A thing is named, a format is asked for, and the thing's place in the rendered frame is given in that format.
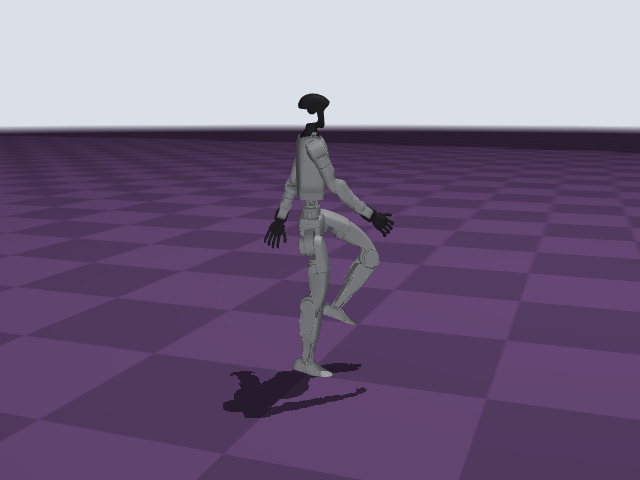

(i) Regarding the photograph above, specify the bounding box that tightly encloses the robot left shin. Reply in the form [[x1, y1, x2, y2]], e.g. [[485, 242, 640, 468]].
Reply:
[[332, 257, 380, 310]]

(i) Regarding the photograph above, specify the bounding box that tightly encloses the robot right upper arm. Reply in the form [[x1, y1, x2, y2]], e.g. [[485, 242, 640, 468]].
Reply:
[[305, 140, 346, 195]]

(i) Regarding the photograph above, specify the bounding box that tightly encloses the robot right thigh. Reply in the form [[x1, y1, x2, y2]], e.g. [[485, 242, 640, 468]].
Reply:
[[299, 228, 330, 314]]

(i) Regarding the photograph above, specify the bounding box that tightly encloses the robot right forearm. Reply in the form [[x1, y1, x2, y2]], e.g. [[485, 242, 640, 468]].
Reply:
[[334, 180, 374, 219]]

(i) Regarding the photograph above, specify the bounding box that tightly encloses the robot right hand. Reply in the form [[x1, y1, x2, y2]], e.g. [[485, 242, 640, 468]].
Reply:
[[360, 206, 394, 237]]

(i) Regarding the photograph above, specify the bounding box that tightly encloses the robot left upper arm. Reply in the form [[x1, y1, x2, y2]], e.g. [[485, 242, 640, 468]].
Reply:
[[289, 156, 297, 187]]

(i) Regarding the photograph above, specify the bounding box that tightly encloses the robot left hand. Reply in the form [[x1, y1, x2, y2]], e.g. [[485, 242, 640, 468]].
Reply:
[[264, 208, 288, 249]]

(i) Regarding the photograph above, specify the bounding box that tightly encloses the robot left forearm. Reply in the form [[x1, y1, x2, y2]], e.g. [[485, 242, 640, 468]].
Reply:
[[277, 178, 297, 220]]

